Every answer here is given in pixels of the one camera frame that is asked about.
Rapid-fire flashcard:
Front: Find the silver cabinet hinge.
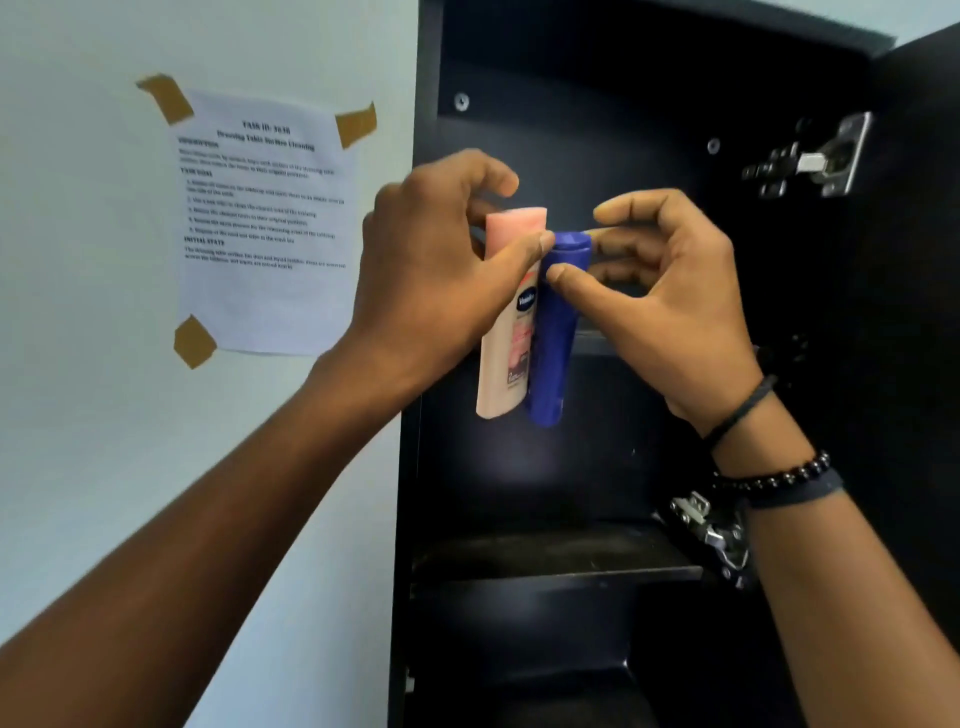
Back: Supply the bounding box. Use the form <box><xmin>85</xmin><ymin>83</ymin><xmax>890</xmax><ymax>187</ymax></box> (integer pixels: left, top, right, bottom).
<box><xmin>742</xmin><ymin>110</ymin><xmax>875</xmax><ymax>199</ymax></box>

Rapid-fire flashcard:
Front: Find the person's right hand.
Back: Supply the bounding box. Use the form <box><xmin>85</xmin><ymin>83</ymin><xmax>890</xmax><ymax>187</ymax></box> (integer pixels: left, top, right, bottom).
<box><xmin>545</xmin><ymin>188</ymin><xmax>778</xmax><ymax>440</ymax></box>

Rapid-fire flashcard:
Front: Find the person's left hand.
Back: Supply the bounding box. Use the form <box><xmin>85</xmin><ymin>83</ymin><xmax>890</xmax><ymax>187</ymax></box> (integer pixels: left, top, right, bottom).
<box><xmin>348</xmin><ymin>148</ymin><xmax>556</xmax><ymax>399</ymax></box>

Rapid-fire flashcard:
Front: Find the black thread bracelet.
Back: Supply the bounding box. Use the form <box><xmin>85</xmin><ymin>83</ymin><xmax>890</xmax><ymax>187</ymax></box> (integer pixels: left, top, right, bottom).
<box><xmin>704</xmin><ymin>374</ymin><xmax>779</xmax><ymax>451</ymax></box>

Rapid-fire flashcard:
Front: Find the dark grey wristband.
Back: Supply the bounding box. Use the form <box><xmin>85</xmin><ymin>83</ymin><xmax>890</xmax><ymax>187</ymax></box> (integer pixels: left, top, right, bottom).
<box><xmin>746</xmin><ymin>468</ymin><xmax>845</xmax><ymax>511</ymax></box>

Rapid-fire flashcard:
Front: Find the pink lotion bottle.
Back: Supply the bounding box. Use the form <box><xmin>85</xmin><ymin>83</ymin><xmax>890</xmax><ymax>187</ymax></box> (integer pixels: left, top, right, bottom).
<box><xmin>474</xmin><ymin>204</ymin><xmax>550</xmax><ymax>421</ymax></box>

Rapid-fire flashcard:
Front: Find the person's left forearm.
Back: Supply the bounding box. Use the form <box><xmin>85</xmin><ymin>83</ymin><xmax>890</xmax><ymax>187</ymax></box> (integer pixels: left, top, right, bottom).
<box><xmin>0</xmin><ymin>337</ymin><xmax>421</xmax><ymax>728</ymax></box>

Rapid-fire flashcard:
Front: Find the white cabinet door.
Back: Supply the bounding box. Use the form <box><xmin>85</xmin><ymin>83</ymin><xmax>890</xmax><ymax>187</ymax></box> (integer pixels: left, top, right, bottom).
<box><xmin>0</xmin><ymin>0</ymin><xmax>420</xmax><ymax>728</ymax></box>

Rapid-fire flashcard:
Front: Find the white printed paper sheet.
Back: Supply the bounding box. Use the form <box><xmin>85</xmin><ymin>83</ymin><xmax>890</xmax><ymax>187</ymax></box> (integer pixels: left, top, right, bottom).
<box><xmin>176</xmin><ymin>88</ymin><xmax>358</xmax><ymax>358</ymax></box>

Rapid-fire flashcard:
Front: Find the blue lotion bottle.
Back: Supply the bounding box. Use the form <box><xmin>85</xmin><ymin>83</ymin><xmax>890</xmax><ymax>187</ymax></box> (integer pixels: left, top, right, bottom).
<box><xmin>524</xmin><ymin>230</ymin><xmax>594</xmax><ymax>429</ymax></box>

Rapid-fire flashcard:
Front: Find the black cabinet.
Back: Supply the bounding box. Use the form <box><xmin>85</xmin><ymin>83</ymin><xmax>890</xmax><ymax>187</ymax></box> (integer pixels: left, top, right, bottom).
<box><xmin>389</xmin><ymin>0</ymin><xmax>960</xmax><ymax>728</ymax></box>

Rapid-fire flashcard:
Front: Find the person's right forearm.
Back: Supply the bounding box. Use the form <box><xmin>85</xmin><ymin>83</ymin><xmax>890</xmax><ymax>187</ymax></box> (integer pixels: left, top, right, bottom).
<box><xmin>708</xmin><ymin>397</ymin><xmax>960</xmax><ymax>728</ymax></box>

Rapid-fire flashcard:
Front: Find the brown tape piece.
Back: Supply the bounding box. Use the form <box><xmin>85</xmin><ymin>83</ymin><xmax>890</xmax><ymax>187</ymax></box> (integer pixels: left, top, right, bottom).
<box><xmin>135</xmin><ymin>72</ymin><xmax>195</xmax><ymax>127</ymax></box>
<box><xmin>334</xmin><ymin>101</ymin><xmax>379</xmax><ymax>150</ymax></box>
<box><xmin>173</xmin><ymin>314</ymin><xmax>219</xmax><ymax>370</ymax></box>

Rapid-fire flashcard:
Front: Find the silver metal bracket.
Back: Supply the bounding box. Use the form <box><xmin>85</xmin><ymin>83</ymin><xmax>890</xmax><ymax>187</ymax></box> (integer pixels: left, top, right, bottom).
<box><xmin>669</xmin><ymin>491</ymin><xmax>751</xmax><ymax>590</ymax></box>

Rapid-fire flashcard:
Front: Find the black bead bracelet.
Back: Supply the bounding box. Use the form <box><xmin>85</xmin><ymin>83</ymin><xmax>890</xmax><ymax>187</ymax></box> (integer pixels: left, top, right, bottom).
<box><xmin>712</xmin><ymin>449</ymin><xmax>832</xmax><ymax>496</ymax></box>

